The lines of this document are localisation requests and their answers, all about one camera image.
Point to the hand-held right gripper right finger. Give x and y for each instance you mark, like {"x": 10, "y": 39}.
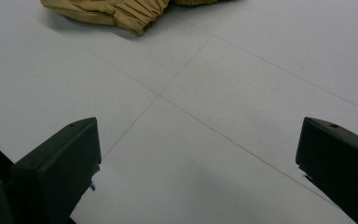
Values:
{"x": 341, "y": 161}

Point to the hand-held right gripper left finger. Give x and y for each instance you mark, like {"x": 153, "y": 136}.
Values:
{"x": 59, "y": 168}

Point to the tan pants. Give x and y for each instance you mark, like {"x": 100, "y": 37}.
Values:
{"x": 121, "y": 11}

